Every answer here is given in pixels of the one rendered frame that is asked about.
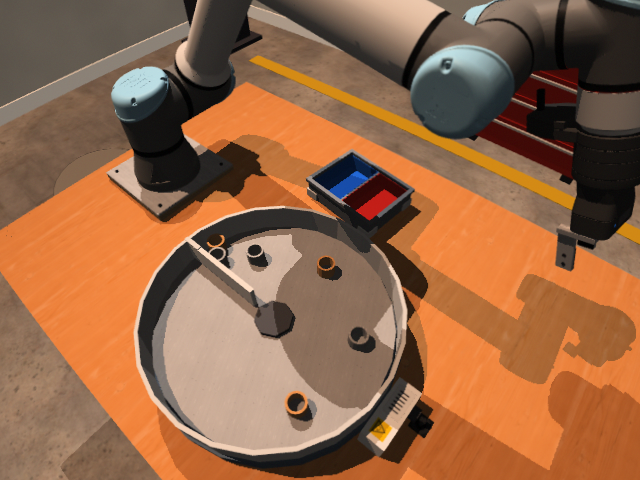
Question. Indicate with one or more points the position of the dark grey hollow cylinder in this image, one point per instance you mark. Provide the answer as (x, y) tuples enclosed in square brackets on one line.
[(255, 248), (358, 329), (217, 252)]

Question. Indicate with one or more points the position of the grey bin with blue and red compartments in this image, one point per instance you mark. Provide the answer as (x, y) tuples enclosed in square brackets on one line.
[(376, 198)]

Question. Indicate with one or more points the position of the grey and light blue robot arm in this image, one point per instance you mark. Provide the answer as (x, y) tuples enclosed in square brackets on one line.
[(466, 72)]

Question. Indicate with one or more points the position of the bronze bushing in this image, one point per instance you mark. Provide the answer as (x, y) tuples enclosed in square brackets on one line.
[(291, 396), (214, 239), (326, 260)]

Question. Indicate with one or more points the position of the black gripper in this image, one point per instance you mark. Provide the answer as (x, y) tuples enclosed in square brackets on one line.
[(605, 165)]

